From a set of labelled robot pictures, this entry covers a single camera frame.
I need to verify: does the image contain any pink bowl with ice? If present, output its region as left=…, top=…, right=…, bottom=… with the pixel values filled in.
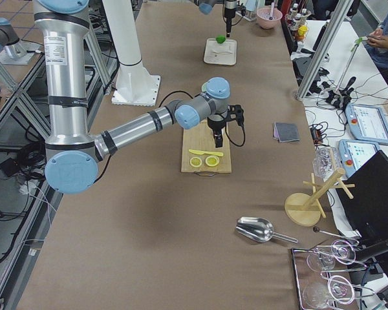
left=256, top=7, right=283, bottom=30

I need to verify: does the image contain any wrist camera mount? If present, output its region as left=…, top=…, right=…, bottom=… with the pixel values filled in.
left=226, top=105, right=244, bottom=128

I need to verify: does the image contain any grey folded cloth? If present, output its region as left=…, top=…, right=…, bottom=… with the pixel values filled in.
left=273, top=122, right=300, bottom=143

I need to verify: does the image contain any green lime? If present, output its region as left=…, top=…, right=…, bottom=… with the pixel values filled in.
left=215, top=36, right=226, bottom=44

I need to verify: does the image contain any yellow plastic knife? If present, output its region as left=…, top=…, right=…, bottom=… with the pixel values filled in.
left=188, top=149, right=224, bottom=157

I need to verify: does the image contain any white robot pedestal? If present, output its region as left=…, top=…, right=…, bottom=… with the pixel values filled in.
left=103, top=1, right=160, bottom=107

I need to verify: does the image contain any far teach pendant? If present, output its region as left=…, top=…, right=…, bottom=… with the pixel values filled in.
left=345, top=103, right=388, bottom=145

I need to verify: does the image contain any aluminium frame post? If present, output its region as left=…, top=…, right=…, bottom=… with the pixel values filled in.
left=296, top=0, right=353, bottom=101

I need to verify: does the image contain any lemon slice single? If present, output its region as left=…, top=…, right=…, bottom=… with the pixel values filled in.
left=205, top=155, right=220, bottom=167

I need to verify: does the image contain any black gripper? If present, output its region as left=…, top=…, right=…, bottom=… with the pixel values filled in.
left=207, top=114, right=227, bottom=148
left=223, top=0, right=236, bottom=38

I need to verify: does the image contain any metal scoop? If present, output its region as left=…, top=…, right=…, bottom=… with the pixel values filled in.
left=235, top=216, right=299, bottom=243

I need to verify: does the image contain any teach pendant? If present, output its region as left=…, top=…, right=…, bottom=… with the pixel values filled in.
left=345, top=103, right=388, bottom=145
left=338, top=139, right=380, bottom=178

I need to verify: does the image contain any black monitor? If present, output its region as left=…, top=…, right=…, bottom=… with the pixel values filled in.
left=335, top=150, right=388, bottom=242

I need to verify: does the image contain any near teach pendant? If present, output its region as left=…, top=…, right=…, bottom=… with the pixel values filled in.
left=338, top=139, right=380, bottom=178

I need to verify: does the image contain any metal muddler rod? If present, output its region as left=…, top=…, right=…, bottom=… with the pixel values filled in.
left=269, top=1, right=275, bottom=20

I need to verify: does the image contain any wine glass rack tray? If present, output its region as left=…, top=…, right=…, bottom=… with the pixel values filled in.
left=291, top=240, right=375, bottom=309

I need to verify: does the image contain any wooden mug tree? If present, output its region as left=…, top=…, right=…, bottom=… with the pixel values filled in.
left=285, top=168, right=355, bottom=227

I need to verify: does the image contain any cream rabbit tray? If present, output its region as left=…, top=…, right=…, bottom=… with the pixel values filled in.
left=203, top=38, right=237, bottom=66

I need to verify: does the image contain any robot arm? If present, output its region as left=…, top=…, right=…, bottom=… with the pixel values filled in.
left=191, top=0, right=246, bottom=38
left=33, top=1, right=230, bottom=194

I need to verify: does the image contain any lemon slice stack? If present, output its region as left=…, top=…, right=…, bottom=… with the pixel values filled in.
left=189, top=156, right=202, bottom=168

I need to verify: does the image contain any bamboo cutting board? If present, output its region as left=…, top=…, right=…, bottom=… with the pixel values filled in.
left=180, top=121, right=233, bottom=174

